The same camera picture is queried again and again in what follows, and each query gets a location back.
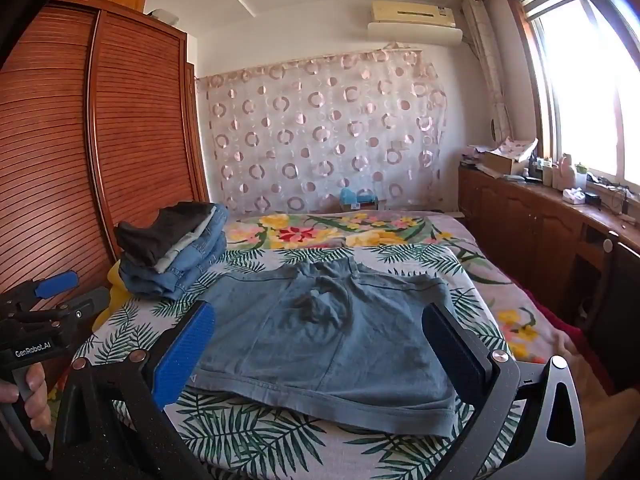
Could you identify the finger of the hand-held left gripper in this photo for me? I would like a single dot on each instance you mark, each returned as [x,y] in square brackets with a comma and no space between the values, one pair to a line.
[56,284]
[85,305]

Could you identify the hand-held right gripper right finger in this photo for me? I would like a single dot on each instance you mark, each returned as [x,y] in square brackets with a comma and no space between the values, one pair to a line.
[460,355]

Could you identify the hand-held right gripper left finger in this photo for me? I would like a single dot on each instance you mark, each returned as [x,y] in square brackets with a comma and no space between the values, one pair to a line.
[185,355]

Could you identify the grey-blue short pants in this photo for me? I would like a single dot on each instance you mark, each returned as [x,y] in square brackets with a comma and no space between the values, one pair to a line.
[325,350]

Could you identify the folded beige pants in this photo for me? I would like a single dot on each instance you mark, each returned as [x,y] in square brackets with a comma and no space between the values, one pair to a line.
[175,255]

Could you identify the folded black pants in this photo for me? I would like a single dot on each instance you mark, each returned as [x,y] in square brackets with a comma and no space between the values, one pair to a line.
[155,232]

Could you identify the person's left hand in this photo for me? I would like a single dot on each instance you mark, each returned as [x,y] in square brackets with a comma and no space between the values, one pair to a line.
[36,400]

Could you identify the yellow plush toy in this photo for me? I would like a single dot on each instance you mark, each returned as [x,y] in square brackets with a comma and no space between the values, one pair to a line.
[112,300]

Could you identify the stack of folded clothes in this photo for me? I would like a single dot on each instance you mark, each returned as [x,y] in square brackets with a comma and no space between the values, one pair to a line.
[190,275]

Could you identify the wooden slatted wardrobe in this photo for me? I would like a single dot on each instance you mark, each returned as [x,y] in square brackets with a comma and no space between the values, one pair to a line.
[100,160]

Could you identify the wooden sideboard cabinet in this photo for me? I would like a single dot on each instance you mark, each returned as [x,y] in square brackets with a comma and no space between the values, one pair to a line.
[530,230]

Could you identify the floral bed blanket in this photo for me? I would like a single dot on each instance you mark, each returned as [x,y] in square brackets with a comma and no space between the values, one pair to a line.
[300,230]

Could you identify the dark chair with knob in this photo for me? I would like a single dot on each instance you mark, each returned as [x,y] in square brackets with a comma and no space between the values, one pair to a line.
[625,290]

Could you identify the blue bag in box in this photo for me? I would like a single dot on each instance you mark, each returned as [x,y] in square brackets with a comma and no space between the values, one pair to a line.
[356,199]

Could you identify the white tissue pack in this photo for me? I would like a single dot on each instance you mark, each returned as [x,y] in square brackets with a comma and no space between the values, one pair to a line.
[574,196]

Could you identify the cardboard box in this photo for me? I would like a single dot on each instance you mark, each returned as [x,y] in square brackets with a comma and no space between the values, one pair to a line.
[502,162]

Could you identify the patterned paper sheet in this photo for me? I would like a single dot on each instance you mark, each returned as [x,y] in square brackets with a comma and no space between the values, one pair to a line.
[515,147]

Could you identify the circle print curtain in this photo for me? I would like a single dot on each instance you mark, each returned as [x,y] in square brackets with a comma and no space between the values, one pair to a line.
[320,130]

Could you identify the grey bag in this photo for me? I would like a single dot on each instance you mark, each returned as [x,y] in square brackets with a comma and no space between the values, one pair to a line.
[164,16]

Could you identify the wooden framed window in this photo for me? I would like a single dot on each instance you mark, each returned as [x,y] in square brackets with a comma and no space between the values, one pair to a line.
[585,85]

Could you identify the wall air conditioner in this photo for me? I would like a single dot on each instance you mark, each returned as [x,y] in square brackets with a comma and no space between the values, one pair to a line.
[415,22]

